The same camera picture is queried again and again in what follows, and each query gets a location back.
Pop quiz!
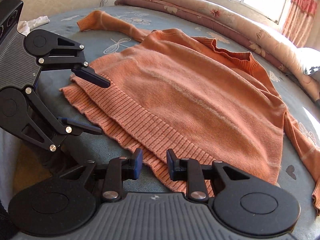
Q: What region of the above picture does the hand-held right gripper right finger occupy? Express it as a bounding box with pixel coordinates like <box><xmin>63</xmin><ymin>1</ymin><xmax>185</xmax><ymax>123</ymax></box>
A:
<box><xmin>166</xmin><ymin>148</ymin><xmax>251</xmax><ymax>203</ymax></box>

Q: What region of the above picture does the pink patterned curtain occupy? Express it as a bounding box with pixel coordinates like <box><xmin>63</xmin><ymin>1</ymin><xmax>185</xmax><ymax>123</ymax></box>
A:
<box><xmin>277</xmin><ymin>0</ymin><xmax>320</xmax><ymax>48</ymax></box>

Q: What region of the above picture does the grey pillow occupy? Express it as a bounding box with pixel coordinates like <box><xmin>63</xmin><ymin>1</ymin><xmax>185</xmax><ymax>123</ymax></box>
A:
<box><xmin>304</xmin><ymin>65</ymin><xmax>320</xmax><ymax>78</ymax></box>

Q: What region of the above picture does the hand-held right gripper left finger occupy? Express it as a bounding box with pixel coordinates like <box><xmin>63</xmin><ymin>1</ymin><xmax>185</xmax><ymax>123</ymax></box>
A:
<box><xmin>59</xmin><ymin>148</ymin><xmax>144</xmax><ymax>203</ymax></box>

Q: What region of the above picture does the orange knit sweater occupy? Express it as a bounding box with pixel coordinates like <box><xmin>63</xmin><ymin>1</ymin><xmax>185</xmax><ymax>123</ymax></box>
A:
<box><xmin>59</xmin><ymin>10</ymin><xmax>320</xmax><ymax>217</ymax></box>

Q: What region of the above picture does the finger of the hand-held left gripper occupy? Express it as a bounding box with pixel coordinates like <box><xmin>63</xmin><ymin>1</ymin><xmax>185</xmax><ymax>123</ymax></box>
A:
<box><xmin>37</xmin><ymin>35</ymin><xmax>111</xmax><ymax>89</ymax></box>
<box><xmin>22</xmin><ymin>87</ymin><xmax>103</xmax><ymax>152</ymax></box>

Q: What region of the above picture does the bed with blue floral sheet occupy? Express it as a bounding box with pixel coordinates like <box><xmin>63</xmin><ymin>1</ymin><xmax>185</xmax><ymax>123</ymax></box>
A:
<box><xmin>0</xmin><ymin>5</ymin><xmax>320</xmax><ymax>240</ymax></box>

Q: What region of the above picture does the folded pink floral quilt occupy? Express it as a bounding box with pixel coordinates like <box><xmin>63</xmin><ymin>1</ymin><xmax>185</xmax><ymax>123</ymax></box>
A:
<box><xmin>115</xmin><ymin>0</ymin><xmax>320</xmax><ymax>101</ymax></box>

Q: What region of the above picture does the white cloth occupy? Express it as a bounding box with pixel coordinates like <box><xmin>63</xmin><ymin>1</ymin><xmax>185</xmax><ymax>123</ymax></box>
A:
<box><xmin>17</xmin><ymin>16</ymin><xmax>50</xmax><ymax>35</ymax></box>

